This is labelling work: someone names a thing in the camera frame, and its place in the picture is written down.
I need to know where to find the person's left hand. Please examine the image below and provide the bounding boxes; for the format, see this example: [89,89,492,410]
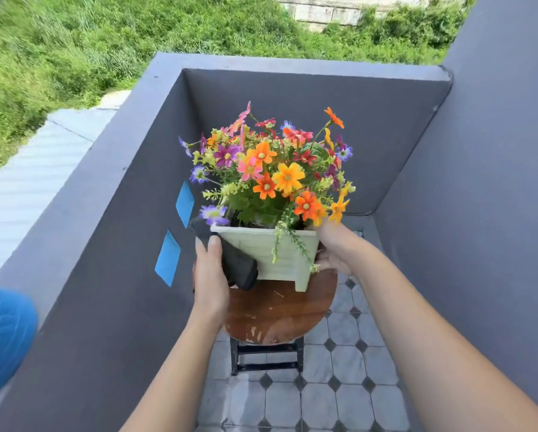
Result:
[192,235,231,331]

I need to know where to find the person's right hand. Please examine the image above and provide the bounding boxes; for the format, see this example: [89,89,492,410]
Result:
[315,218,364,277]

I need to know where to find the dark grey yellow-trimmed cloth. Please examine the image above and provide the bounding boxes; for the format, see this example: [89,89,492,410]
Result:
[189,216,259,292]

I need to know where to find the pale green flower pot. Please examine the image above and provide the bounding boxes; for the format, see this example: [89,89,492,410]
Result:
[210,223,320,293]

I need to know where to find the colourful flowers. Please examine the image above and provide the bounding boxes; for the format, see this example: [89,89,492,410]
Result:
[178,101,356,273]

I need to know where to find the blue plastic watering can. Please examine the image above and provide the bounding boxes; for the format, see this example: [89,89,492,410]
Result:
[0,281,39,404]

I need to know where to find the person's right forearm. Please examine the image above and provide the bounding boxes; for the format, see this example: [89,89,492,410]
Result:
[348,247,538,432]

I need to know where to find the person's left forearm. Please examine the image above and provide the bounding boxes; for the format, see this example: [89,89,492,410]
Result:
[120,310,227,432]

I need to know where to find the blue tape patch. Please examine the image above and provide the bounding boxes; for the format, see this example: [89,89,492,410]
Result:
[154,229,181,287]
[175,180,195,229]

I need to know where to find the round wooden stool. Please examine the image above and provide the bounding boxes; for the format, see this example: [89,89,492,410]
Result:
[224,268,338,377]

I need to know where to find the grey corrugated roof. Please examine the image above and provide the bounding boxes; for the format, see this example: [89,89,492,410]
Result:
[0,89,133,284]

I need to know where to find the grassy overgrown slope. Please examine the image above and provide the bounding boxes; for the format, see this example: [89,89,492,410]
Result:
[0,0,479,190]

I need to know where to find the concrete retaining wall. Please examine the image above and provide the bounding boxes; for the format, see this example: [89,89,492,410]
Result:
[268,0,468,32]

